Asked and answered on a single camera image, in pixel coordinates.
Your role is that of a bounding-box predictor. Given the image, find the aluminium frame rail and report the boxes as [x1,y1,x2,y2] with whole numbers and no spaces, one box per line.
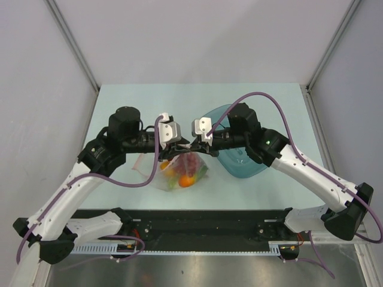
[301,86,382,286]

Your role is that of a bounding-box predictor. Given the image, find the right white cable duct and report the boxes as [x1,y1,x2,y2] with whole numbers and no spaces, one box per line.
[269,241,300,254]

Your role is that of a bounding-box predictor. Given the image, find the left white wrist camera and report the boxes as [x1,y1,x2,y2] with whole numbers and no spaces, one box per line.
[156,112,182,149]

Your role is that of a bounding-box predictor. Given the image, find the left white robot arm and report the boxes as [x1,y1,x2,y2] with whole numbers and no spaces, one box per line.
[13,106,189,264]

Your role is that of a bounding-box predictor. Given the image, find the purple toy grapes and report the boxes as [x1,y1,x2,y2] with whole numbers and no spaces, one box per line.
[174,152,200,177]

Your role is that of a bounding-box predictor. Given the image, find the white cable duct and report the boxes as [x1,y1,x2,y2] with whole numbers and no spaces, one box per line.
[71,243,137,255]
[269,241,300,254]

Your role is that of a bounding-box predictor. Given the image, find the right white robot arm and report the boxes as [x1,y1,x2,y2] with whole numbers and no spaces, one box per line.
[192,103,373,241]

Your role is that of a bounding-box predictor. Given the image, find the teal plastic tray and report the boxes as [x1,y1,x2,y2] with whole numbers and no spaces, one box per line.
[203,104,267,179]

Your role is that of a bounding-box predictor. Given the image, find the clear pink zip top bag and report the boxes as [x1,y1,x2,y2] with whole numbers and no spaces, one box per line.
[132,152,208,191]

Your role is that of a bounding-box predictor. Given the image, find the yellow toy lemon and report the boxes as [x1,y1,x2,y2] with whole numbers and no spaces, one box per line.
[160,161,175,177]

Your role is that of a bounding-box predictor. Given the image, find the green orange toy mango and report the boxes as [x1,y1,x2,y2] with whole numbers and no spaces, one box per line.
[165,166,208,190]

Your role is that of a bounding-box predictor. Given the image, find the left white cable duct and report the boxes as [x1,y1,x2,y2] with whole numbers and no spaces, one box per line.
[71,243,137,255]

